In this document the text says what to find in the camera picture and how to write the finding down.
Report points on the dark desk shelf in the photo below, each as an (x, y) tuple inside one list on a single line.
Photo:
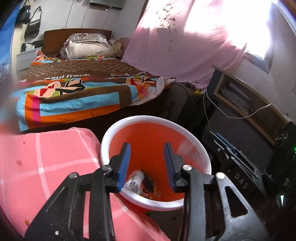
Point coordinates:
[(266, 118)]

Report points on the pink checked blanket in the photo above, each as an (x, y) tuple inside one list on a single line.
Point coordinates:
[(46, 162)]

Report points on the cream pillow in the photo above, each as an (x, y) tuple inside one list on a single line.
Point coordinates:
[(83, 51)]

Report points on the black hanging bag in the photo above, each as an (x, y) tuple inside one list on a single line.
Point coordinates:
[(23, 12)]

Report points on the window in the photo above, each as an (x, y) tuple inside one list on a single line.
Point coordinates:
[(259, 58)]

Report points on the blue snack packet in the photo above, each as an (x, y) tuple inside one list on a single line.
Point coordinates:
[(150, 185)]

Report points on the grey hanging tote bag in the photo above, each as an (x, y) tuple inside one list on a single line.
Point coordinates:
[(33, 23)]

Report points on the dark wooden headboard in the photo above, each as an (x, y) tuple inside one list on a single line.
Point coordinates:
[(55, 39)]

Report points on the blue dotted fabric wardrobe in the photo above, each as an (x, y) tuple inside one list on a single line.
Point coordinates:
[(7, 34)]

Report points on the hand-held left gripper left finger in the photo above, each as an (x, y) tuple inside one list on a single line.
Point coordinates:
[(123, 166)]

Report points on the colourful patchwork quilt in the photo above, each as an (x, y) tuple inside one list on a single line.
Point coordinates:
[(81, 92)]

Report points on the orange bucket with white rim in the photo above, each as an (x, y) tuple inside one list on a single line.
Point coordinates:
[(148, 139)]

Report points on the cream bundled blanket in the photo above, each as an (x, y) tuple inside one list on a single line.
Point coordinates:
[(115, 47)]

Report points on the pink curtain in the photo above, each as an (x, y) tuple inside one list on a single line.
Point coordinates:
[(180, 46)]

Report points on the wall-mounted grey television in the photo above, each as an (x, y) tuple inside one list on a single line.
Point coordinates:
[(107, 3)]

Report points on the patterned pillow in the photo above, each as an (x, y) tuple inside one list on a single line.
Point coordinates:
[(85, 38)]

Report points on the dark mesh cloth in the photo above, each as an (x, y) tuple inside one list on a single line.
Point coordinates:
[(178, 99)]

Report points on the white printed wrapper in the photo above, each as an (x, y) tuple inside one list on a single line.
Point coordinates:
[(136, 180)]

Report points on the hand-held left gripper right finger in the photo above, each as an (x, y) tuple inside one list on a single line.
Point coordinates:
[(170, 169)]

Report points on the white nightstand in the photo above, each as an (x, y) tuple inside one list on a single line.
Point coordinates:
[(27, 61)]

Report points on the stack of papers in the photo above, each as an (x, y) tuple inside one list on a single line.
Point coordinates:
[(235, 97)]

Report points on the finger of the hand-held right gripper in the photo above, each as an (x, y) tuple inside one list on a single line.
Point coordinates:
[(220, 148), (229, 144)]

